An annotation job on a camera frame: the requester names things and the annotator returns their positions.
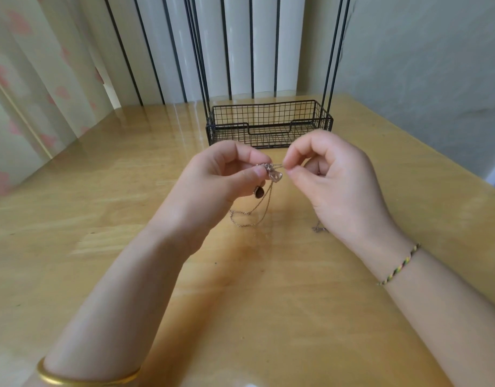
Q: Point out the person's left hand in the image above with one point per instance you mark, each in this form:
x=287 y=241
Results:
x=207 y=193

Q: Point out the person's right hand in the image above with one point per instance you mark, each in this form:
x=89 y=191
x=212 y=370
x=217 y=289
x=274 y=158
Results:
x=340 y=189

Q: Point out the person's left forearm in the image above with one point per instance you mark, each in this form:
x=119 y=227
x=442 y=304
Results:
x=106 y=318

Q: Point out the white black-striped curtain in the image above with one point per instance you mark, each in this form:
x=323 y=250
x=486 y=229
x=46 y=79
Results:
x=175 y=48

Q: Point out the pink floral curtain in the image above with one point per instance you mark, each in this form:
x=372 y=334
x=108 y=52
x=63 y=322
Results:
x=34 y=88

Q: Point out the gold bangle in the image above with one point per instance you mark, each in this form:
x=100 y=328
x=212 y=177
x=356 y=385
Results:
x=82 y=378

